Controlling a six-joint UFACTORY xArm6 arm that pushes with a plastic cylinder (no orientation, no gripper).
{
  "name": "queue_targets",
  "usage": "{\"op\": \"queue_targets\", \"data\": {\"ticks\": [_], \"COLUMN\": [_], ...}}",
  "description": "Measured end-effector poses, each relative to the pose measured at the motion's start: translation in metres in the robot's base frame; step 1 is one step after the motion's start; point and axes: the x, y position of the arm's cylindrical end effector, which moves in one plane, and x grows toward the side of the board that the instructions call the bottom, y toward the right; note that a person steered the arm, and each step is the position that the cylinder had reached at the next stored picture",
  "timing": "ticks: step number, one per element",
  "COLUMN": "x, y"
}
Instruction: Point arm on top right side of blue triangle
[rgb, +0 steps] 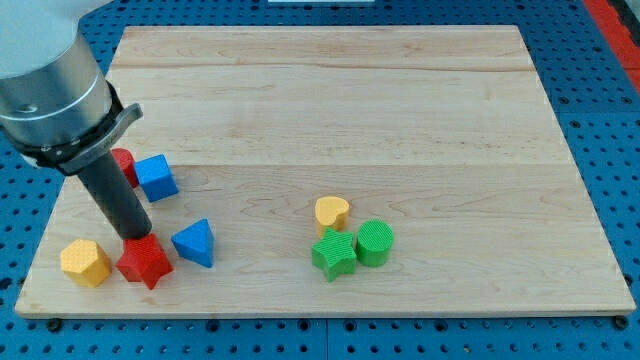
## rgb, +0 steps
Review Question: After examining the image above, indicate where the red star block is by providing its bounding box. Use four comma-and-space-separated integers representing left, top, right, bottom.
116, 233, 174, 290

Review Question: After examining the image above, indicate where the black cylindrical pointer tool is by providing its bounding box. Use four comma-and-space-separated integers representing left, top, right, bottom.
77, 151, 152, 240

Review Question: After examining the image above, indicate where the red cylinder block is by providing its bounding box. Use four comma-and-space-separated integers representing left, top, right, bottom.
111, 148, 139, 188

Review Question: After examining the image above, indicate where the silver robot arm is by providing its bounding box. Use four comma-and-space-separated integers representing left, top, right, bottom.
1, 0, 142, 175

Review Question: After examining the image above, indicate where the green star block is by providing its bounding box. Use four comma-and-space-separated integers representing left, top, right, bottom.
311, 228, 357, 282

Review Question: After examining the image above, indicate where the wooden board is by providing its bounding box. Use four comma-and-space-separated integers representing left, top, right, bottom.
15, 26, 636, 319

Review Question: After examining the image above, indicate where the blue triangle block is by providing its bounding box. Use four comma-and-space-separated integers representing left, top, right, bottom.
171, 218, 215, 268

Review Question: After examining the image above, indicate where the green cylinder block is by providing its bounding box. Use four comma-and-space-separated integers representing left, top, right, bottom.
356, 219, 394, 267

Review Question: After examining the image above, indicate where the yellow heart block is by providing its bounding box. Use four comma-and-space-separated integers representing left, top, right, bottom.
314, 196, 351, 238

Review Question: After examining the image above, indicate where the yellow hexagon block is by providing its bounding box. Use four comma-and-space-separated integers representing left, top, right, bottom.
60, 239, 112, 288

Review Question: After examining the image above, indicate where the blue cube block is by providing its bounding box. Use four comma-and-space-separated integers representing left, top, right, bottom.
134, 154, 179, 203

